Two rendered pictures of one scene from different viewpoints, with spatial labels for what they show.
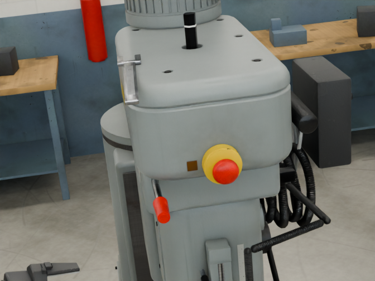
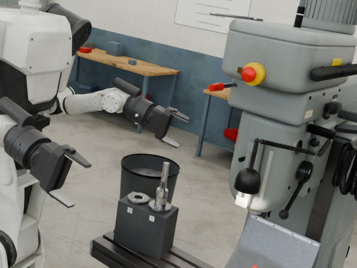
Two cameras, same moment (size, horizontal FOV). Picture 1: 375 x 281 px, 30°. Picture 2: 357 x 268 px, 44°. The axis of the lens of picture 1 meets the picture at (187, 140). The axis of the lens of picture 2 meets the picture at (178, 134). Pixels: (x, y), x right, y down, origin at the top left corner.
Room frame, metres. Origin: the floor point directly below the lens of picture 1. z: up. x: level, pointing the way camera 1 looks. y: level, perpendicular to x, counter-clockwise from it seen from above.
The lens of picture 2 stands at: (-0.03, -0.66, 1.92)
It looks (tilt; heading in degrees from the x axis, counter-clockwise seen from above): 17 degrees down; 39
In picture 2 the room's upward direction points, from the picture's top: 9 degrees clockwise
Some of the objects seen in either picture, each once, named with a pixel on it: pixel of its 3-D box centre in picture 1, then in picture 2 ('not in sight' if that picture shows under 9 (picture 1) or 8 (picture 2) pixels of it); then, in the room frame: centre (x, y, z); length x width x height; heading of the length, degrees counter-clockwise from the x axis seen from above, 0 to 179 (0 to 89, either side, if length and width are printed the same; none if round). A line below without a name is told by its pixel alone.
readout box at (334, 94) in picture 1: (322, 110); not in sight; (1.54, -0.32, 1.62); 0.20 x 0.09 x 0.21; 6
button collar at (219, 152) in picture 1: (221, 164); (253, 74); (0.98, -0.05, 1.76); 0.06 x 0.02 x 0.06; 96
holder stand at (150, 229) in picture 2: not in sight; (145, 223); (1.18, 0.43, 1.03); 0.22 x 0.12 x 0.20; 107
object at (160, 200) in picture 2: not in sight; (161, 198); (1.19, 0.38, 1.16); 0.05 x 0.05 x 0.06
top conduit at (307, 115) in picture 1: (270, 83); (340, 70); (1.26, -0.17, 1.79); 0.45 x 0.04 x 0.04; 6
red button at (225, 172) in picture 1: (225, 170); (249, 74); (0.96, -0.05, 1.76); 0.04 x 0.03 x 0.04; 96
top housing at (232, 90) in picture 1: (194, 86); (292, 53); (1.22, -0.02, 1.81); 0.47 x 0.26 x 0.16; 6
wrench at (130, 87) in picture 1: (130, 77); (236, 16); (1.04, 0.08, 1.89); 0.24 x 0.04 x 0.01; 3
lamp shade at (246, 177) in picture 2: not in sight; (248, 178); (1.01, -0.08, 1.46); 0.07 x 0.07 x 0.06
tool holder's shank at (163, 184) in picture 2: not in sight; (164, 176); (1.19, 0.38, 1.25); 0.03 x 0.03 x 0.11
